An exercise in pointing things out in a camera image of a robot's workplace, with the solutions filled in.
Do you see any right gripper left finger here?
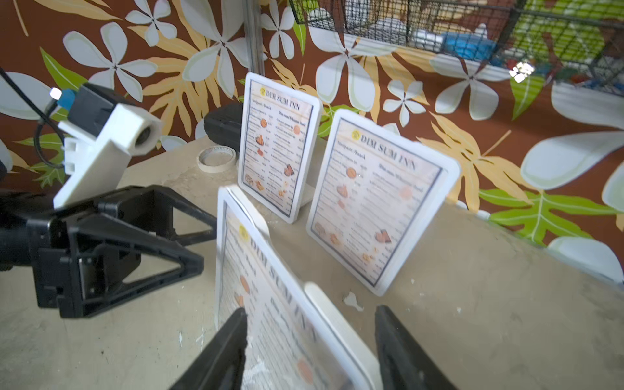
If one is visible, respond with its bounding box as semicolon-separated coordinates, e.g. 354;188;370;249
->
170;307;248;390

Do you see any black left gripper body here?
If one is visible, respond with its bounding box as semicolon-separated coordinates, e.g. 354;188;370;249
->
1;214;83;319

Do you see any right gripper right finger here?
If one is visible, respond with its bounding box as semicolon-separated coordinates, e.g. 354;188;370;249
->
375;305;457;390

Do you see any black wire basket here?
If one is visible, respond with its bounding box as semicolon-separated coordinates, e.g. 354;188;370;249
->
289;0;623;95

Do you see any white menu holder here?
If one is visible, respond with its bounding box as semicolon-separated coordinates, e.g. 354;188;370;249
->
214;185;383;389
305;108;462;297
237;71;323;225

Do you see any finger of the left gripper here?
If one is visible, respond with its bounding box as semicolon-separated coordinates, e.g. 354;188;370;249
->
97;185;217;246
65;214;205;319

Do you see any black plastic case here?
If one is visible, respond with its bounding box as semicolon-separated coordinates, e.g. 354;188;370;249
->
204;102;243;153

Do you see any blue object in basket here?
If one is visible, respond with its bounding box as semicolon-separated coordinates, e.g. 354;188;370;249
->
443;32;496;61

